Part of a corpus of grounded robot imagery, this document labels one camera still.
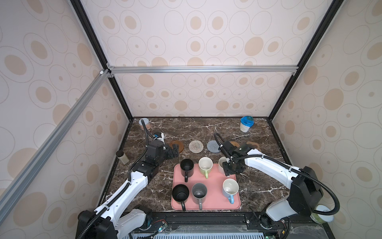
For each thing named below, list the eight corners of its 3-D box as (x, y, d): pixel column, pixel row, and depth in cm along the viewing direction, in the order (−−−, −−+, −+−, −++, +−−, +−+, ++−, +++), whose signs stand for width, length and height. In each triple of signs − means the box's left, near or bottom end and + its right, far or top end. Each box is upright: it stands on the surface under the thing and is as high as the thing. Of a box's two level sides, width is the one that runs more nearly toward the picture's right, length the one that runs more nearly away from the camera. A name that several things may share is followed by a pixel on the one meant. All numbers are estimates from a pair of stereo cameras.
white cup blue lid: (239, 133, 112) (243, 124, 104) (237, 125, 118) (240, 115, 109) (250, 133, 113) (255, 124, 104) (248, 125, 118) (252, 115, 109)
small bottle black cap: (122, 165, 96) (116, 157, 88) (121, 159, 98) (115, 151, 91) (129, 162, 97) (124, 154, 89) (128, 157, 99) (123, 148, 92)
